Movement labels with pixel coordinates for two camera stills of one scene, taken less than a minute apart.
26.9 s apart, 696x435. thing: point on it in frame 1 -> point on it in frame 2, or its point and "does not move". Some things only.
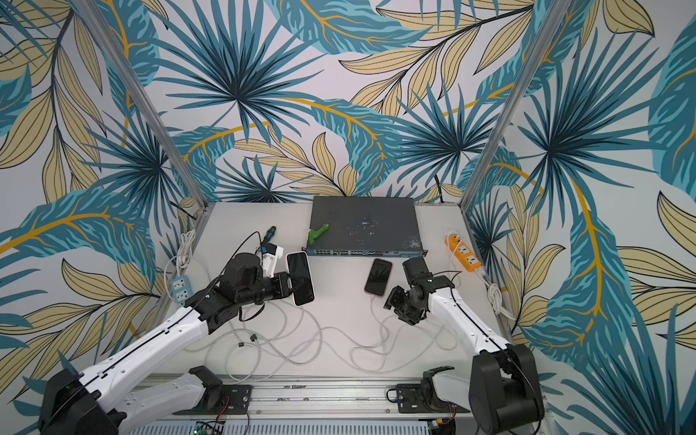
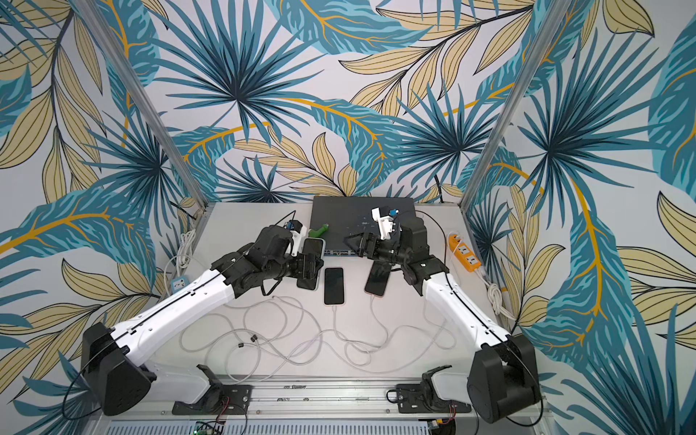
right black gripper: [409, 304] -> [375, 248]
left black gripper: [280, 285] -> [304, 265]
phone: [297, 264] -> [333, 288]
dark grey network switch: [364, 227] does not move
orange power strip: [463, 253] does not move
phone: [378, 277] does not move
